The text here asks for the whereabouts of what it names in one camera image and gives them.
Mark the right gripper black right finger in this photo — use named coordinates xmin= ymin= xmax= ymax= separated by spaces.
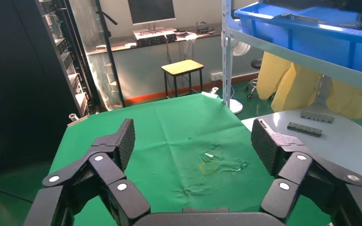
xmin=251 ymin=118 xmax=362 ymax=226

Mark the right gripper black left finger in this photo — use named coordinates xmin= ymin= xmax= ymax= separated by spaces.
xmin=23 ymin=118 xmax=151 ymax=226

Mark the light grey metal block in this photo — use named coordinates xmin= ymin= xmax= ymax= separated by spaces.
xmin=300 ymin=111 xmax=336 ymax=124

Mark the silver binder clip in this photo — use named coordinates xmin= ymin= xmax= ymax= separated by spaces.
xmin=201 ymin=87 xmax=220 ymax=99
xmin=67 ymin=113 xmax=90 ymax=127

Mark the green table cloth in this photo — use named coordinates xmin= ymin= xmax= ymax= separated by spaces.
xmin=48 ymin=93 xmax=331 ymax=226

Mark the white standing fan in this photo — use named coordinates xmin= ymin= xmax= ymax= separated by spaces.
xmin=226 ymin=40 xmax=251 ymax=115

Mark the yellow fabric cover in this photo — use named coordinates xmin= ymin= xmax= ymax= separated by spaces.
xmin=255 ymin=51 xmax=362 ymax=120

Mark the black stool chrome base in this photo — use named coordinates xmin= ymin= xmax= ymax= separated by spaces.
xmin=244 ymin=58 xmax=263 ymax=100

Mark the electronics storage rack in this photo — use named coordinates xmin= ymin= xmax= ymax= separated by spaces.
xmin=40 ymin=0 xmax=100 ymax=117

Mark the black pole stand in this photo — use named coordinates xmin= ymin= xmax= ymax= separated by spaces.
xmin=95 ymin=0 xmax=125 ymax=108

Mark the dark tall cabinet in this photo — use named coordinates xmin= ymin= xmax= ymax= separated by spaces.
xmin=0 ymin=0 xmax=90 ymax=172

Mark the blue plastic bin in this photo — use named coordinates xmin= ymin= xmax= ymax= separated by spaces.
xmin=234 ymin=1 xmax=362 ymax=79

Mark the long wooden workbench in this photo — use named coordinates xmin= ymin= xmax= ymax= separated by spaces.
xmin=87 ymin=24 xmax=224 ymax=57

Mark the yellow top wooden stool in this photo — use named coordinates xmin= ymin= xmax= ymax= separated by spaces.
xmin=161 ymin=59 xmax=205 ymax=99

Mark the white metal shelf rack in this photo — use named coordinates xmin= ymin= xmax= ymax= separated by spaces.
xmin=221 ymin=0 xmax=362 ymax=108

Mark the black equipment box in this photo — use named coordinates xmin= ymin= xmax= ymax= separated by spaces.
xmin=136 ymin=32 xmax=178 ymax=48

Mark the stamped metal plate part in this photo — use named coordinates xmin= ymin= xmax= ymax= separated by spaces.
xmin=273 ymin=13 xmax=327 ymax=25

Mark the black computer monitor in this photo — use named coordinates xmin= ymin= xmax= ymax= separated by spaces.
xmin=128 ymin=0 xmax=176 ymax=25

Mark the grey slotted metal rail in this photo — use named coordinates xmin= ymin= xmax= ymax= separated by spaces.
xmin=287 ymin=122 xmax=323 ymax=138

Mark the black floor cable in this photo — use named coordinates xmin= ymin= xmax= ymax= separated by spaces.
xmin=0 ymin=182 xmax=33 ymax=204

